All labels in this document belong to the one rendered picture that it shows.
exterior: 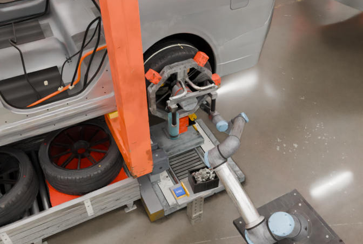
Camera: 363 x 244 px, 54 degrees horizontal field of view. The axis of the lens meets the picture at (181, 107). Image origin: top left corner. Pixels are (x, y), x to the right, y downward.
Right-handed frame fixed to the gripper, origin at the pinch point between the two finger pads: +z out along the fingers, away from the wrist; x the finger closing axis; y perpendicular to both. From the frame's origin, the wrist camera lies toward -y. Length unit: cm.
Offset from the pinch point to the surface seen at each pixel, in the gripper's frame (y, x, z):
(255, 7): -15, 88, 8
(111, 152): -52, -71, -11
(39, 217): -89, -124, -36
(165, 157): -16, -50, -27
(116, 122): -56, -50, 1
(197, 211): 4, -61, -72
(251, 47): 14, 62, 8
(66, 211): -73, -115, -36
